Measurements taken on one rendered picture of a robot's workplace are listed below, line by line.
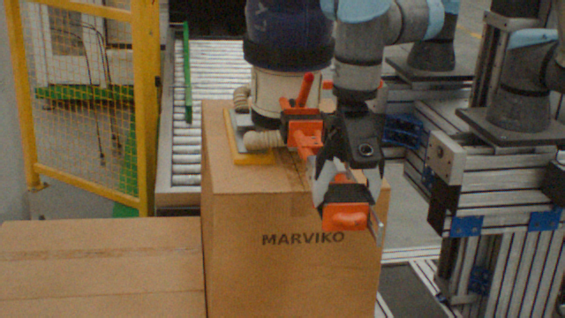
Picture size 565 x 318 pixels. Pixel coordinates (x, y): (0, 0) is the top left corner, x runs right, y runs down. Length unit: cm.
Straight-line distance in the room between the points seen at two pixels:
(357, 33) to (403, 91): 108
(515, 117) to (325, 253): 57
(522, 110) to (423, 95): 50
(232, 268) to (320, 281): 22
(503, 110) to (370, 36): 74
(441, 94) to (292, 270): 86
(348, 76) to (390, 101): 106
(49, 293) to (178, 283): 33
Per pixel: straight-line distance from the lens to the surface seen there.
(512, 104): 163
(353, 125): 98
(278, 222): 141
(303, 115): 140
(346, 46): 96
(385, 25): 97
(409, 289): 242
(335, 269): 151
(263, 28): 148
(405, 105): 204
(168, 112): 280
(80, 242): 198
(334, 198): 104
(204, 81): 340
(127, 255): 190
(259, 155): 149
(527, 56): 160
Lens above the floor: 158
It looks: 24 degrees down
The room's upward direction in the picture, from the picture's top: 4 degrees clockwise
